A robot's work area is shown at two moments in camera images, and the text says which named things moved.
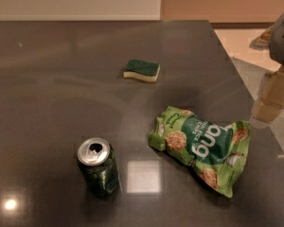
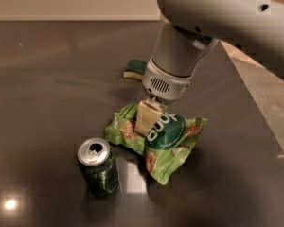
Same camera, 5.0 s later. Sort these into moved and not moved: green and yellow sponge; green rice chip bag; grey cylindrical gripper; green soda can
Moved: grey cylindrical gripper; green rice chip bag
Not moved: green and yellow sponge; green soda can
